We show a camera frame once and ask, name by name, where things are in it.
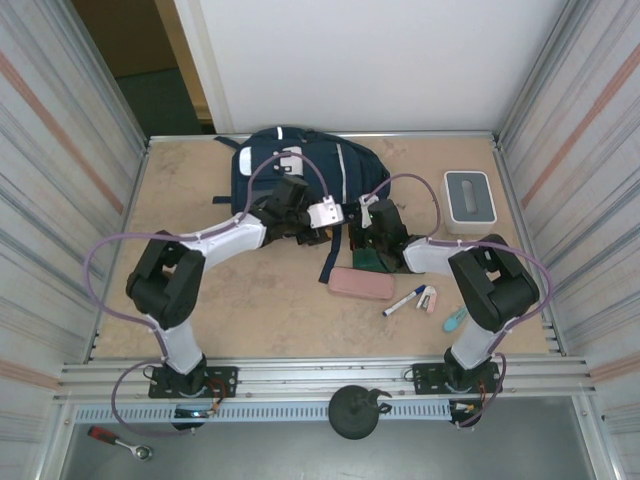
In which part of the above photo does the green pencil case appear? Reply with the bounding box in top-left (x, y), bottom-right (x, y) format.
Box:
top-left (352, 247), bottom-right (397, 275)

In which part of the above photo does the pink pencil case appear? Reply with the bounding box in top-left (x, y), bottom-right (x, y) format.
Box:
top-left (327, 267), bottom-right (396, 302)

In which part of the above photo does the white marker blue cap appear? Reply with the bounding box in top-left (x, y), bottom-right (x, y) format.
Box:
top-left (382, 284), bottom-right (427, 318)

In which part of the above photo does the navy blue backpack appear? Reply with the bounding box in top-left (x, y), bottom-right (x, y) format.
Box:
top-left (211, 126), bottom-right (392, 286)

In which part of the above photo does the small pink white stapler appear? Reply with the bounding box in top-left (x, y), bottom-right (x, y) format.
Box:
top-left (415, 285), bottom-right (439, 315)

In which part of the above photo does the teal correction tape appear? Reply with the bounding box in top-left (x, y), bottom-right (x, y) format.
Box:
top-left (442, 304), bottom-right (471, 333)

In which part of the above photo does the white box grey slotted lid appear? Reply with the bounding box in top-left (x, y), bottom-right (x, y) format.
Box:
top-left (442, 169), bottom-right (497, 236)

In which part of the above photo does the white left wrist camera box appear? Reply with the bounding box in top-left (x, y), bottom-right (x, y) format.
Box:
top-left (305, 195), bottom-right (346, 229)

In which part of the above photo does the aluminium front rail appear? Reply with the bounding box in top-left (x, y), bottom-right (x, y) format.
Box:
top-left (58, 355), bottom-right (597, 404)

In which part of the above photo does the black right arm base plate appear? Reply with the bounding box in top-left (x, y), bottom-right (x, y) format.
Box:
top-left (412, 362), bottom-right (504, 396)

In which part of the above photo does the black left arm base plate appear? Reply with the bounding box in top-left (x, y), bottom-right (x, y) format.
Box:
top-left (148, 365), bottom-right (239, 400)

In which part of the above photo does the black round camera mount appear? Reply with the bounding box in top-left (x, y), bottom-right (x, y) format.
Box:
top-left (327, 385), bottom-right (392, 441)

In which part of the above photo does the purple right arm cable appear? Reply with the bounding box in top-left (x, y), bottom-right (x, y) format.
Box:
top-left (368, 172), bottom-right (554, 430)

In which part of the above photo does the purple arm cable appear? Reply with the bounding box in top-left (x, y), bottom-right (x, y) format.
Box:
top-left (83, 152), bottom-right (332, 437)
top-left (368, 172), bottom-right (554, 430)

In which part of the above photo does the grey slotted cable duct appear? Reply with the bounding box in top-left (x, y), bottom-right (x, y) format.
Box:
top-left (73, 403), bottom-right (459, 424)

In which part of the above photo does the white door frame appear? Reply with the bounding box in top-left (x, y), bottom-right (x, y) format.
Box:
top-left (172, 0), bottom-right (236, 135)

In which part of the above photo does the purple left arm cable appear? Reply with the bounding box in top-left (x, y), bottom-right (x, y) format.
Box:
top-left (83, 152), bottom-right (332, 437)

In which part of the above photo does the red handled ratchet wrench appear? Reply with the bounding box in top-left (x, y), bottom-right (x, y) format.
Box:
top-left (87, 425), bottom-right (154, 461)

